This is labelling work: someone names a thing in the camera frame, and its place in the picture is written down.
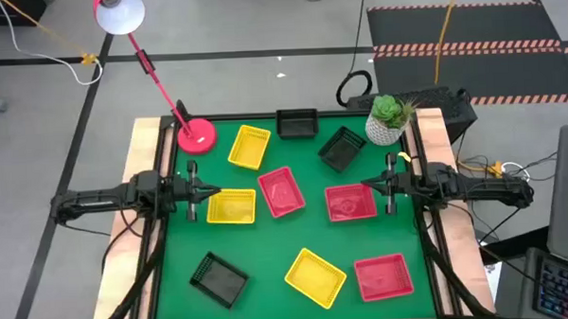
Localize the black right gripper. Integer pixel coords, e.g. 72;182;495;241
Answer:
359;151;415;218

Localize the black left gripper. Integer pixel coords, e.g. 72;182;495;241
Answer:
169;159;223;224

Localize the black plastic basket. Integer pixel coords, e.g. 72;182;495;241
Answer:
275;107;320;141
316;124;369;174
187;249;251;311

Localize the yellow plastic basket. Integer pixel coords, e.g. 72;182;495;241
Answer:
226;123;273;173
204;187;258;226
282;245;349;312

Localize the red plastic basket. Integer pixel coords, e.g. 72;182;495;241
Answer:
257;165;308;220
353;252;416;304
324;182;379;223

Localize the red desk lamp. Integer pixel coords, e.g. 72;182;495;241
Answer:
92;0;219;160

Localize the succulent in white pot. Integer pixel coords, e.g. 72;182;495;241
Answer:
364;93;420;147

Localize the green felt table cover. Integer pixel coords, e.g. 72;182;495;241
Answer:
149;111;437;319

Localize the black mat striped edge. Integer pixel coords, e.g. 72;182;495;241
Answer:
365;0;563;53
372;44;568;111

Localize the black backlit keyboard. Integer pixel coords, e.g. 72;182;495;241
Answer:
530;246;568;319

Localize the black equipment box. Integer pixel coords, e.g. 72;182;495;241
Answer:
0;0;48;27

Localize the black aluminum table frame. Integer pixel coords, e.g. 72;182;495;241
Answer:
129;103;489;319

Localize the black corner bracket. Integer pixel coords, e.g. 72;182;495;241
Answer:
174;98;193;122

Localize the black sleeved cable bundle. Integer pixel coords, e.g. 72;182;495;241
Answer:
416;204;485;318
95;208;172;319

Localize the black coiled cable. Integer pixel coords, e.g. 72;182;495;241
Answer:
331;0;376;110

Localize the yellow extension cord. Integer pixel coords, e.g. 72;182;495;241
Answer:
456;158;505;179

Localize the white coiled cable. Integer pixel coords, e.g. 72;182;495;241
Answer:
500;160;531;184

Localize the yellow cable with plug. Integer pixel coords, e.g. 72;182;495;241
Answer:
0;0;98;70

